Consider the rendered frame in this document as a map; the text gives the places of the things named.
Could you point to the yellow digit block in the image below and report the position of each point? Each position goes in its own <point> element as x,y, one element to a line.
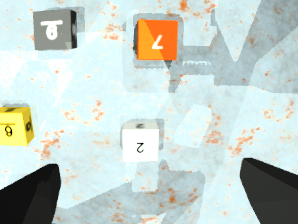
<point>16,127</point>

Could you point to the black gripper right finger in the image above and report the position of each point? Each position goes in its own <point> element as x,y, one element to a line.
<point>272,192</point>

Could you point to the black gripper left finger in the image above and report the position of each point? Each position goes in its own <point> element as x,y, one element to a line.
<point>33,199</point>

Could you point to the dark grey block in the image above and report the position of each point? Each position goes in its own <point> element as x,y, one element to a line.
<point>55,29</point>

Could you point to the orange block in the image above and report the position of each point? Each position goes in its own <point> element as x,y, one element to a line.
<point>156,39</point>

